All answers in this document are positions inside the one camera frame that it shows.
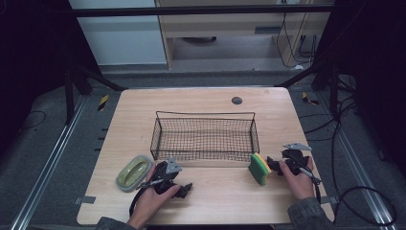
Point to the green and yellow sponge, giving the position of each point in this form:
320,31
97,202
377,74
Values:
259,169

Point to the light wooden desk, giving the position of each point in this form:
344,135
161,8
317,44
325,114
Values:
223,25

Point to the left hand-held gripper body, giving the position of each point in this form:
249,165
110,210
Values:
164,175

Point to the grey round table grommet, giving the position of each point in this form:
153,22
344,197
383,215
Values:
236,100

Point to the white cabinet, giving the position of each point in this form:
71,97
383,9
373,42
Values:
121,38

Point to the yellow and black tape strip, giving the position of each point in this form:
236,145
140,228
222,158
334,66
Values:
103,103
309,99

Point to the black horizontal bar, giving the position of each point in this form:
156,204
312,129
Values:
191,11

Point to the green oval soap dish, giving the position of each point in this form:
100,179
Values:
134,172

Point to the aluminium floor rail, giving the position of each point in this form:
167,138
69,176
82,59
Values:
48,163
360,166

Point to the person's left hand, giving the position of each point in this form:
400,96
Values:
150,199

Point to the grey tape patch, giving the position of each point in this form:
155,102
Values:
84,200
330,200

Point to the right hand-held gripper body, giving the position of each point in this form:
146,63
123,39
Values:
295,158

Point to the black curtain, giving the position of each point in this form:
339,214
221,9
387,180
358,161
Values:
376,64
32,64

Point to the black metal stand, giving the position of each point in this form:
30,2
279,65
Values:
68,96
333,86

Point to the person's right hand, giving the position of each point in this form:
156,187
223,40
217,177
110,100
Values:
298,183

